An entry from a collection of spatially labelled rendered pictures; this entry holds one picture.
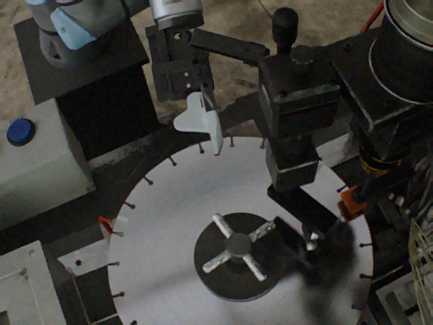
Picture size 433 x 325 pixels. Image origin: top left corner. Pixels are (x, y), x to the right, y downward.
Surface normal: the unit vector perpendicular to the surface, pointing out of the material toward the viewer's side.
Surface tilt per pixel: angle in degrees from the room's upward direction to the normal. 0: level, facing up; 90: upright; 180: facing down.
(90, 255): 0
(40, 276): 0
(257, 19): 0
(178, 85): 32
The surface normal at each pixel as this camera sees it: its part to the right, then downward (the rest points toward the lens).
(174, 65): 0.04, 0.11
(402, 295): -0.07, -0.44
